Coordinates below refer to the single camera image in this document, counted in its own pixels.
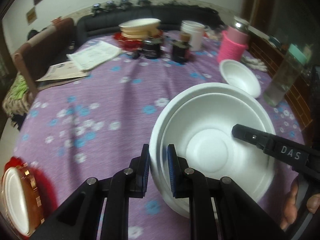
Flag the brown tape roll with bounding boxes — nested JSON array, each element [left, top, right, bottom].
[[180, 32, 191, 43]]

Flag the white knitted gloves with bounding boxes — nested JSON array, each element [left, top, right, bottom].
[[241, 55, 267, 73]]

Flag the red tray under stack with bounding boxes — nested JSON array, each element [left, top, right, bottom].
[[112, 30, 164, 51]]

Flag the green patterned blanket pile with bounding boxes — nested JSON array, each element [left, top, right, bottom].
[[2, 72, 33, 118]]

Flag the red plate with gold print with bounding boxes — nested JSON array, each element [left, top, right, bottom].
[[2, 155, 60, 238]]

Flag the beige plastic bowl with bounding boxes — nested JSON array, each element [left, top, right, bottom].
[[2, 165, 44, 239]]

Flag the small white foam bowl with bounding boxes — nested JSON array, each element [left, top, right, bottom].
[[149, 83, 275, 217], [219, 60, 261, 99]]

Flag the pink knitted sleeve bottle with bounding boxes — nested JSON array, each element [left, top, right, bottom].
[[217, 16, 249, 63]]

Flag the brown armchair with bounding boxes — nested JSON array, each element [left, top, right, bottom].
[[12, 18, 75, 96]]

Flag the small yellow wall plaque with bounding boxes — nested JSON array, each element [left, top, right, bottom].
[[26, 7, 37, 25]]

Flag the operator hand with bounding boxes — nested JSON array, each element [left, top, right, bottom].
[[280, 177, 319, 230]]

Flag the large white foam bowl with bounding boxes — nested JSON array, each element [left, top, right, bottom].
[[3, 167, 30, 237]]

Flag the open white booklet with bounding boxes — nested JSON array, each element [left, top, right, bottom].
[[67, 41, 123, 72]]

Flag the clear water bottle teal cap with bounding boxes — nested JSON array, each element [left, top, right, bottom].
[[263, 44, 307, 107]]

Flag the stack of beige bowls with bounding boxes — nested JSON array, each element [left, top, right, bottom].
[[119, 18, 161, 39]]

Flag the black battery charger left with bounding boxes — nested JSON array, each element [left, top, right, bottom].
[[142, 37, 162, 60]]

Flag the white plastic jar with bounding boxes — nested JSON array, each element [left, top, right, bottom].
[[181, 20, 206, 51]]

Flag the beige magazine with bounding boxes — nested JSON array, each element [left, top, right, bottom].
[[36, 61, 88, 90]]

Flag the purple floral tablecloth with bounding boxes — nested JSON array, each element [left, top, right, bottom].
[[14, 31, 304, 239]]

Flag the black leather sofa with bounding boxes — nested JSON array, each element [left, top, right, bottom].
[[75, 4, 226, 48]]

